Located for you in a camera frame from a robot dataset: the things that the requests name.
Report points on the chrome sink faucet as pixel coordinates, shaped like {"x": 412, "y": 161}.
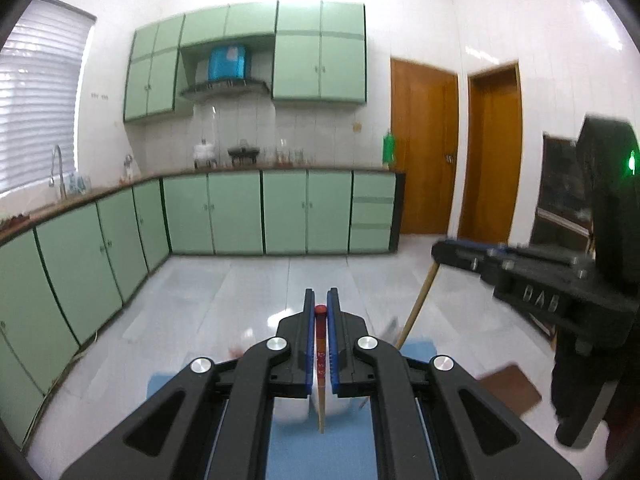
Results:
{"x": 61, "y": 170}

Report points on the small wall tap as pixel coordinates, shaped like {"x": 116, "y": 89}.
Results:
{"x": 128, "y": 166}

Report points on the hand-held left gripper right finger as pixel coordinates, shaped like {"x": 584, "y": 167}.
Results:
{"x": 332, "y": 350}

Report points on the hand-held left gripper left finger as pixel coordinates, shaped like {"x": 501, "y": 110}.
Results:
{"x": 309, "y": 350}

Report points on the brown coaster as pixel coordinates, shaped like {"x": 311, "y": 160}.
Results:
{"x": 510, "y": 390}

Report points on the white plastic container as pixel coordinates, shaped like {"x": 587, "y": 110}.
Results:
{"x": 292, "y": 407}
{"x": 350, "y": 402}

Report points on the dark display cabinet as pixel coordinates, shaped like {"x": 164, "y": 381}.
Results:
{"x": 562, "y": 190}

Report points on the wooden door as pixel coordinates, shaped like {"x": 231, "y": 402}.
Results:
{"x": 425, "y": 145}
{"x": 492, "y": 160}

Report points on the range hood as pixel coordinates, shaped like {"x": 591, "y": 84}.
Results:
{"x": 225, "y": 89}

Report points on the green kitchen cabinets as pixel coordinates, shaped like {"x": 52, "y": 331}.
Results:
{"x": 235, "y": 210}
{"x": 320, "y": 50}

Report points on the white window blind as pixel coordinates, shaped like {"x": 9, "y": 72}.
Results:
{"x": 40, "y": 100}

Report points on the blue range hood cover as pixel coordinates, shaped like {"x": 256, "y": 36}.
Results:
{"x": 228, "y": 62}

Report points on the row of glass jars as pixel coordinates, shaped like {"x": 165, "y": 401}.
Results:
{"x": 289, "y": 156}

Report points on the blue tablecloth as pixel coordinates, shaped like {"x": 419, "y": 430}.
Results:
{"x": 320, "y": 455}

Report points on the green bottle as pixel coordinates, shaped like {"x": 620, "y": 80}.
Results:
{"x": 389, "y": 147}

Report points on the green drawer unit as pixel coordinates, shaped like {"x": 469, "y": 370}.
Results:
{"x": 371, "y": 210}

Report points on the green lower kitchen cabinets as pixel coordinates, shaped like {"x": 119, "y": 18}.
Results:
{"x": 235, "y": 210}

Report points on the green upper kitchen cabinets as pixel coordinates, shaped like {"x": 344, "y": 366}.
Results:
{"x": 320, "y": 50}

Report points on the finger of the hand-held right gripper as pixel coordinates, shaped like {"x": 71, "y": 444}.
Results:
{"x": 475, "y": 243}
{"x": 457, "y": 257}

